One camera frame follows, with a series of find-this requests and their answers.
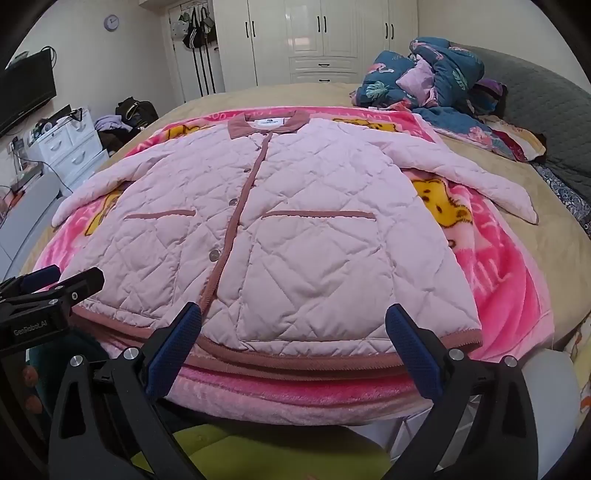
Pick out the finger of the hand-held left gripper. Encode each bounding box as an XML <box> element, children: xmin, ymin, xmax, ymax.
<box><xmin>0</xmin><ymin>267</ymin><xmax>105</xmax><ymax>320</ymax></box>
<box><xmin>0</xmin><ymin>265</ymin><xmax>61</xmax><ymax>304</ymax></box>

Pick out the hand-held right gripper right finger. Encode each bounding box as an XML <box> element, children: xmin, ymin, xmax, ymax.
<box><xmin>385</xmin><ymin>303</ymin><xmax>543</xmax><ymax>480</ymax></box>

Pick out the blue flamingo quilt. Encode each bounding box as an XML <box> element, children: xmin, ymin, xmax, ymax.
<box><xmin>349</xmin><ymin>37</ymin><xmax>509</xmax><ymax>153</ymax></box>

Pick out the white drawer cabinet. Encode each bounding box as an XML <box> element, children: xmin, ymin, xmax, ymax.
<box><xmin>30</xmin><ymin>107</ymin><xmax>110</xmax><ymax>186</ymax></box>

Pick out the black striped hanging bag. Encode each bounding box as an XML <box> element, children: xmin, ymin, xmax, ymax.
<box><xmin>182</xmin><ymin>8</ymin><xmax>215</xmax><ymax>97</ymax></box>

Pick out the grey quilted headboard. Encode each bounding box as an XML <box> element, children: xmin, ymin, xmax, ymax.
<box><xmin>457</xmin><ymin>46</ymin><xmax>591</xmax><ymax>204</ymax></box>

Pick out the dark hanging bag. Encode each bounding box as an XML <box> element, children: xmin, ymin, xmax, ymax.
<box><xmin>201</xmin><ymin>9</ymin><xmax>219</xmax><ymax>47</ymax></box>

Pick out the white glossy wardrobe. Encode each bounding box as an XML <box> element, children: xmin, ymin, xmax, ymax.
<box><xmin>247</xmin><ymin>0</ymin><xmax>419</xmax><ymax>86</ymax></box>

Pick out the white door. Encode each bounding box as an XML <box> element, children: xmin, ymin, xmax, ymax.
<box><xmin>172</xmin><ymin>0</ymin><xmax>227</xmax><ymax>104</ymax></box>

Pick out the blue white patterned pillow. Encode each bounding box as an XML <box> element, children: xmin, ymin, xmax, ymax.
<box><xmin>531</xmin><ymin>161</ymin><xmax>591</xmax><ymax>232</ymax></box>

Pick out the dark purple garment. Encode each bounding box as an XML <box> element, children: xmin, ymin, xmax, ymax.
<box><xmin>470</xmin><ymin>78</ymin><xmax>509</xmax><ymax>116</ymax></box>

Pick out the clothes pile on chair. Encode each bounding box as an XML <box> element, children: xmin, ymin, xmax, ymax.
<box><xmin>115</xmin><ymin>97</ymin><xmax>160</xmax><ymax>131</ymax></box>

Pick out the pink quilted jacket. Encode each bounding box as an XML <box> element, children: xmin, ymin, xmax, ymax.
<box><xmin>51</xmin><ymin>110</ymin><xmax>540</xmax><ymax>370</ymax></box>

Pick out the black television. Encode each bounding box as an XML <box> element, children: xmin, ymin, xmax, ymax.
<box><xmin>0</xmin><ymin>50</ymin><xmax>57</xmax><ymax>137</ymax></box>

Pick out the pink cartoon bear blanket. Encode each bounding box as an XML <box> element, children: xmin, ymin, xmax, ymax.
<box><xmin>25</xmin><ymin>105</ymin><xmax>557</xmax><ymax>428</ymax></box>

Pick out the red yellow patterned blanket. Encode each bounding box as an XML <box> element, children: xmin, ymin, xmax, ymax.
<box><xmin>475</xmin><ymin>115</ymin><xmax>548</xmax><ymax>162</ymax></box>

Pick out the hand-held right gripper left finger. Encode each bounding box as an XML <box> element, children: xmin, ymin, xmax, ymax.
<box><xmin>48</xmin><ymin>301</ymin><xmax>204</xmax><ymax>480</ymax></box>

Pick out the person's left hand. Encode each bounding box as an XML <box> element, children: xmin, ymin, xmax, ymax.
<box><xmin>21</xmin><ymin>366</ymin><xmax>43</xmax><ymax>415</ymax></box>

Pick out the bed with tan sheet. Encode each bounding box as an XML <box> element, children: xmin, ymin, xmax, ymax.
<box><xmin>0</xmin><ymin>80</ymin><xmax>591</xmax><ymax>335</ymax></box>

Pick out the yellow-green stool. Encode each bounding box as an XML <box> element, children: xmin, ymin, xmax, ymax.
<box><xmin>124</xmin><ymin>422</ymin><xmax>393</xmax><ymax>480</ymax></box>

